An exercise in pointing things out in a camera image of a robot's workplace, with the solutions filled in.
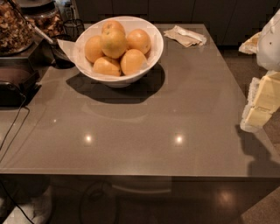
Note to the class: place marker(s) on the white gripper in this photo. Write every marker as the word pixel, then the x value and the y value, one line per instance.
pixel 269 44

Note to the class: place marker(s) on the orange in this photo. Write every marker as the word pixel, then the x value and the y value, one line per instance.
pixel 132 62
pixel 113 43
pixel 93 50
pixel 140 40
pixel 112 24
pixel 108 66

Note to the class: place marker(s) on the white ceramic bowl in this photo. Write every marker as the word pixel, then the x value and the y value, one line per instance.
pixel 122 79

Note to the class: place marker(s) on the small black bowl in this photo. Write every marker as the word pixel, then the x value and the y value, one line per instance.
pixel 61 60

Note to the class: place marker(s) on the crumpled paper napkin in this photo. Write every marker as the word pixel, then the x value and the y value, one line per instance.
pixel 185 37

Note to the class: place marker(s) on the dark glass cup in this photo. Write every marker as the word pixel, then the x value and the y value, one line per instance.
pixel 74 28

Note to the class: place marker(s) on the black appliance box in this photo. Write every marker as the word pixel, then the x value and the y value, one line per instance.
pixel 18 81

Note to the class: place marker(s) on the large glass jar of nuts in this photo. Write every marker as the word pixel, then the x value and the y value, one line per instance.
pixel 15 33

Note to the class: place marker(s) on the white handled utensil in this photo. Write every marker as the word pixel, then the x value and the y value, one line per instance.
pixel 33 26

